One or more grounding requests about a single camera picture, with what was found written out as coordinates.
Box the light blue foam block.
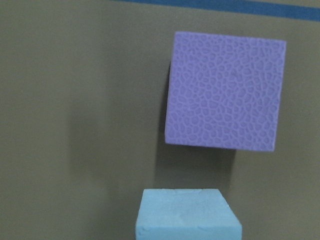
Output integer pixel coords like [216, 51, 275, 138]
[135, 188, 243, 240]

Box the purple foam block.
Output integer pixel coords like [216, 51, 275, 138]
[164, 31, 287, 152]

